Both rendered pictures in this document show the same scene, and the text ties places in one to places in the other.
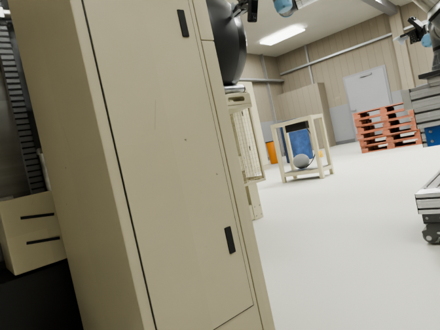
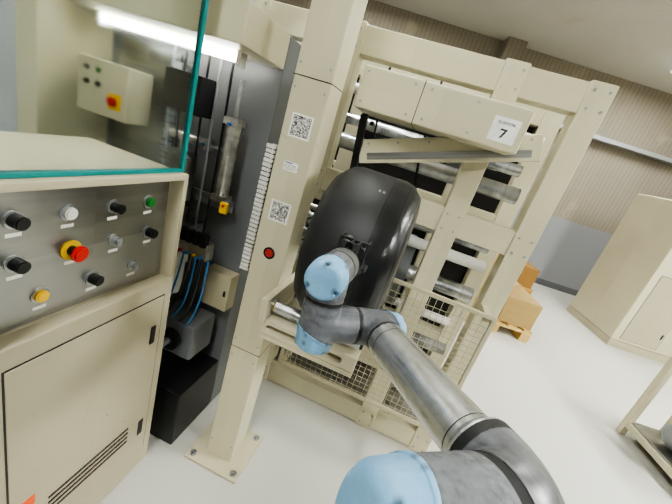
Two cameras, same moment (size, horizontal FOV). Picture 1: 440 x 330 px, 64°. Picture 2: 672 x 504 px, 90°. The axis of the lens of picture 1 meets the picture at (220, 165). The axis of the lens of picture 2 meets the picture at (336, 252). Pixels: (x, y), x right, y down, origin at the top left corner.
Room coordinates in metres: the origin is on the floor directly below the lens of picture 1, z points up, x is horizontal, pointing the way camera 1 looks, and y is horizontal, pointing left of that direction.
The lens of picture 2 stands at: (1.18, -0.84, 1.53)
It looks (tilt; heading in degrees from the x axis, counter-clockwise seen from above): 19 degrees down; 49
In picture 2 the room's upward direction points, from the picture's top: 18 degrees clockwise
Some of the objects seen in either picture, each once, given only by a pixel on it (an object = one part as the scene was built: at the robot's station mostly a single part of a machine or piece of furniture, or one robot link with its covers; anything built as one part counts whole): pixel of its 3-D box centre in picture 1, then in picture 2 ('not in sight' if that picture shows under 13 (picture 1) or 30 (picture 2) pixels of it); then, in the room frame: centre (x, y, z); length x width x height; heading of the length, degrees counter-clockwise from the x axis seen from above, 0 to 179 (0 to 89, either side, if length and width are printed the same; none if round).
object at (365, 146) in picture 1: (391, 126); not in sight; (6.58, -3.29, 0.39); 1.10 x 0.75 x 0.78; 51
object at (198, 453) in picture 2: not in sight; (226, 444); (1.80, 0.20, 0.01); 0.27 x 0.27 x 0.02; 39
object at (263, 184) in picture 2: not in sight; (260, 210); (1.72, 0.24, 1.19); 0.05 x 0.04 x 0.48; 39
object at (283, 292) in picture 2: not in sight; (286, 290); (1.86, 0.15, 0.90); 0.40 x 0.03 x 0.10; 39
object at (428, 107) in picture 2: not in sight; (438, 112); (2.28, 0.10, 1.71); 0.61 x 0.25 x 0.15; 129
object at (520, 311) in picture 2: not in sight; (490, 282); (5.37, 0.95, 0.38); 1.28 x 0.92 x 0.76; 41
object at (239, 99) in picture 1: (220, 102); (311, 339); (1.86, -0.08, 0.83); 0.36 x 0.09 x 0.06; 129
